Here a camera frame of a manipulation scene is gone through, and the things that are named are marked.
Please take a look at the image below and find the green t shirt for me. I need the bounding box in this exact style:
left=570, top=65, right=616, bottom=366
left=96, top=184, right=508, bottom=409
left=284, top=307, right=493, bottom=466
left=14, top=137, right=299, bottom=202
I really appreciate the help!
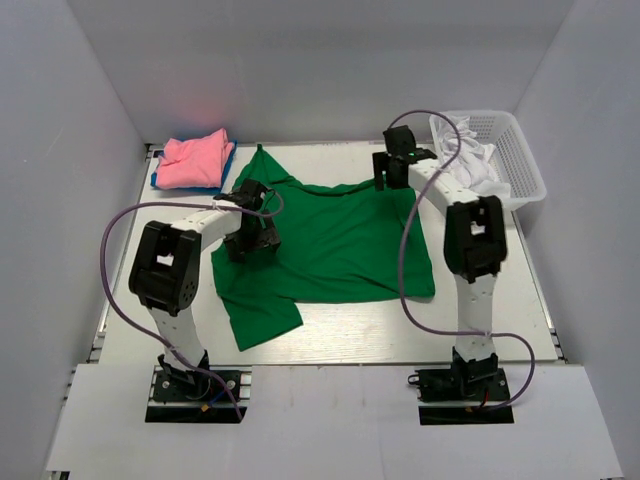
left=211, top=147, right=436, bottom=351

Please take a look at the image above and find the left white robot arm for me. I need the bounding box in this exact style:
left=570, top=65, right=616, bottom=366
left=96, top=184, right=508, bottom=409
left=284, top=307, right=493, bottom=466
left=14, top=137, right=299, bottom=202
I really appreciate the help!
left=129, top=179, right=281, bottom=399

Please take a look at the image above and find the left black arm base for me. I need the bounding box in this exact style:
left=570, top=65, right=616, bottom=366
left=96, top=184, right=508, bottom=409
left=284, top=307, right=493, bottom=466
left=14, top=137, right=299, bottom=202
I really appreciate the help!
left=145, top=366, right=252, bottom=425

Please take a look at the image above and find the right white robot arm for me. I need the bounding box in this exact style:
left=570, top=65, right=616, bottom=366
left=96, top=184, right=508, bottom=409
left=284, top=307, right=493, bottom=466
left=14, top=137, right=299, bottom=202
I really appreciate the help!
left=373, top=126, right=507, bottom=402

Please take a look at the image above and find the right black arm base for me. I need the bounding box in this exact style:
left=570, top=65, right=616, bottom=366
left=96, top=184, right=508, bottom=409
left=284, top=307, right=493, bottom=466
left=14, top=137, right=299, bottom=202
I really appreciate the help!
left=407, top=355, right=514, bottom=426

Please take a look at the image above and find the blue folded t shirt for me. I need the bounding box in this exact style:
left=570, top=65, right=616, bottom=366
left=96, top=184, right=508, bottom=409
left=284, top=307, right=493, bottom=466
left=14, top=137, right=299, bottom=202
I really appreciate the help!
left=149, top=140, right=238, bottom=195

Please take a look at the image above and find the pink folded t shirt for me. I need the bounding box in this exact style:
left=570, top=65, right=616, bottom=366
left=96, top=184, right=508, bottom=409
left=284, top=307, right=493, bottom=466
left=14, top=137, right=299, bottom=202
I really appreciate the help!
left=152, top=128, right=234, bottom=190

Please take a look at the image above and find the white crumpled t shirt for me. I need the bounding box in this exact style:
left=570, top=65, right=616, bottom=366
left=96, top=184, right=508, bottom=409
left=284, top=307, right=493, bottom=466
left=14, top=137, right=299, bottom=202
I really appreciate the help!
left=434, top=116, right=511, bottom=201

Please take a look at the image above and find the white plastic basket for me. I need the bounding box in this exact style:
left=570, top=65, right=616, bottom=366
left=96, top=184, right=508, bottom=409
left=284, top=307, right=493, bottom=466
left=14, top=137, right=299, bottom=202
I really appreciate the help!
left=429, top=110, right=546, bottom=211

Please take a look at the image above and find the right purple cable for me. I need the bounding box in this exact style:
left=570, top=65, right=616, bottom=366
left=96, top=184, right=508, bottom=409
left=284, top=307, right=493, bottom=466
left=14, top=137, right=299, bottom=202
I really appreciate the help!
left=388, top=108, right=536, bottom=412

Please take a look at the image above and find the purple cable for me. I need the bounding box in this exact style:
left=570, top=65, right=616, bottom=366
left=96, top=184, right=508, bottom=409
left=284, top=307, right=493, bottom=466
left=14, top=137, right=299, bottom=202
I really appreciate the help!
left=388, top=108, right=536, bottom=412
left=100, top=184, right=286, bottom=422

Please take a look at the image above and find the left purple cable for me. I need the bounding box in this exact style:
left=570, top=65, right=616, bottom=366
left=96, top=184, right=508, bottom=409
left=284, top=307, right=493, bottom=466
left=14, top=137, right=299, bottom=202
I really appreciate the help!
left=100, top=184, right=286, bottom=422

